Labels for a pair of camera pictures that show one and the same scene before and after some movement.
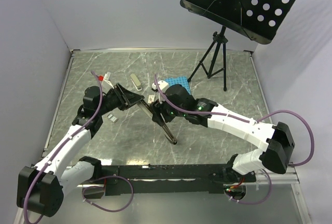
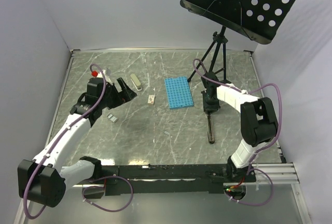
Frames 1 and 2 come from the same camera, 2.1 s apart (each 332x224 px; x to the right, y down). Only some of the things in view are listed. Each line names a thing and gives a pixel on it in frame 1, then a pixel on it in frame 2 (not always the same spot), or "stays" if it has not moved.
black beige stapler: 171,137 to 210,129
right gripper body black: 170,113 to 210,104
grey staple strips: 112,117 stays
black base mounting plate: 172,178 stays
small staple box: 151,98 stays
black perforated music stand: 259,6 stays
